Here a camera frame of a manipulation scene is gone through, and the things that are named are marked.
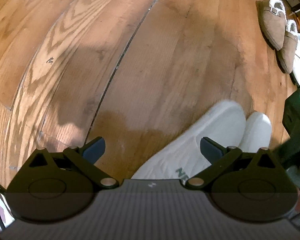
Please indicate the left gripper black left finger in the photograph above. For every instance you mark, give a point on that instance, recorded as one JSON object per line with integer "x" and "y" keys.
{"x": 85, "y": 157}

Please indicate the brown fleece slipper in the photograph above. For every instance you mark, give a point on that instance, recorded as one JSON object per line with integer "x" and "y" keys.
{"x": 272, "y": 20}
{"x": 286, "y": 54}

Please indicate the cream slide sandal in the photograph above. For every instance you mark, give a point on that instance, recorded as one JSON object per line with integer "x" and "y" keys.
{"x": 257, "y": 133}
{"x": 224, "y": 123}

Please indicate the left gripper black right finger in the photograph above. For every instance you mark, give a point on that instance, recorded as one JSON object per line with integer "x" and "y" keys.
{"x": 220, "y": 158}

